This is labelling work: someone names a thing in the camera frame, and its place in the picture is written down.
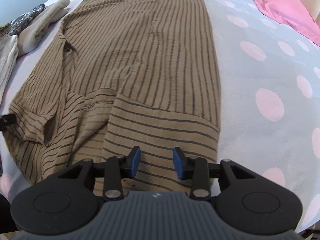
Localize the brown striped shirt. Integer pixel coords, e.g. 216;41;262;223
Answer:
3;0;221;191

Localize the white folded towel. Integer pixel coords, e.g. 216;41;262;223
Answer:
0;35;18;100

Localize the tan folded garment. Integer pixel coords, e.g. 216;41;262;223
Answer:
17;0;70;57

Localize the dark floral garment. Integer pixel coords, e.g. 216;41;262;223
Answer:
8;3;45;35

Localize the polka dot bed sheet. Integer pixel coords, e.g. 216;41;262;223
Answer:
0;0;320;233

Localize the pink pillow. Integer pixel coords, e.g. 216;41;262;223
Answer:
253;0;319;45

